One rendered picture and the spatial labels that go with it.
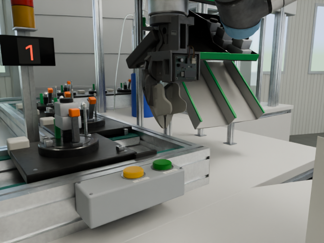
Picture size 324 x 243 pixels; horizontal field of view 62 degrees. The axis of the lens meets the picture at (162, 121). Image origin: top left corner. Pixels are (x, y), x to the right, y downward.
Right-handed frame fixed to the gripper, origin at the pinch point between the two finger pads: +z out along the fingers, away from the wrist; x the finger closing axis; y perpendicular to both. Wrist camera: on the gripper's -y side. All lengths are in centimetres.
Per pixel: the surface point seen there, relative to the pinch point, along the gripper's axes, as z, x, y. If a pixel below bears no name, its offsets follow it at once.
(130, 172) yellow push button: 8.4, -8.9, 1.8
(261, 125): 31, 143, -67
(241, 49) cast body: -16.8, 41.8, -12.6
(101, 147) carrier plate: 8.5, -6.0, -17.3
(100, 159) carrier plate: 8.6, -10.0, -9.0
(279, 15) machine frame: -49, 165, -73
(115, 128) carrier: 8.5, 6.9, -34.3
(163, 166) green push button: 8.7, -1.6, 2.6
